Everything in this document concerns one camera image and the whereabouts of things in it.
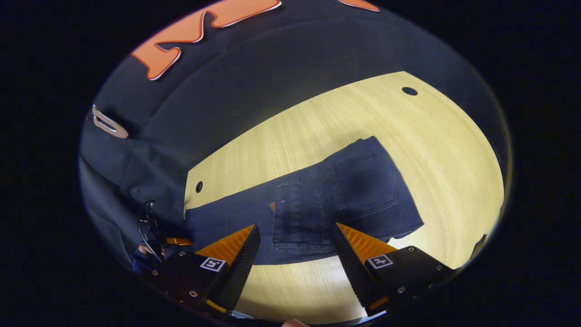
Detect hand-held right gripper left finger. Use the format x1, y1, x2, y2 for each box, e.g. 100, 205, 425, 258
146, 223, 262, 317

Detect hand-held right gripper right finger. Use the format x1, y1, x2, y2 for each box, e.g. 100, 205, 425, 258
333, 222, 455, 317

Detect dark grey jeans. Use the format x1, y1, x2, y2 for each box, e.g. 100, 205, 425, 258
183, 136, 425, 267

